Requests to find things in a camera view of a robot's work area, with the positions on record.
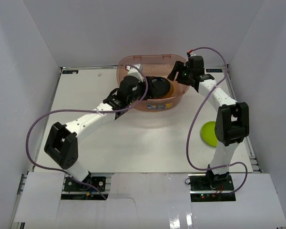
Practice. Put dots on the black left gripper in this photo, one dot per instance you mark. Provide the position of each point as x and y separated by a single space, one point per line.
149 87

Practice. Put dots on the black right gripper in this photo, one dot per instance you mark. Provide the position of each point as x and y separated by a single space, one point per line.
178 66

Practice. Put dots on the pink translucent plastic bin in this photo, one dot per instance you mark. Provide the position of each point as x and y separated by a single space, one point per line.
155 65

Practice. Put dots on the black plate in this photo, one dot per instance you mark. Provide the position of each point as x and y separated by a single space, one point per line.
158 87

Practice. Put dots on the woven bamboo tray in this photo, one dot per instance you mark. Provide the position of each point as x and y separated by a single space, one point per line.
170 93

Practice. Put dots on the lime green plate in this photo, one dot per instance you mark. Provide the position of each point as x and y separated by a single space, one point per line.
208 134

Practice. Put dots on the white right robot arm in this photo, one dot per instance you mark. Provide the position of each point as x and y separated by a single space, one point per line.
232 119

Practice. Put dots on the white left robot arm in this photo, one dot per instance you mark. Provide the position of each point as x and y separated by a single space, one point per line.
63 139

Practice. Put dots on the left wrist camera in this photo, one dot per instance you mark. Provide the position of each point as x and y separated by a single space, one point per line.
133 71

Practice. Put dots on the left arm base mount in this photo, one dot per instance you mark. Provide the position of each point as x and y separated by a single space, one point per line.
98 189

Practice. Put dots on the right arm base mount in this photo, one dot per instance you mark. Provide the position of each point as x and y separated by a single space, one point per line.
202 191

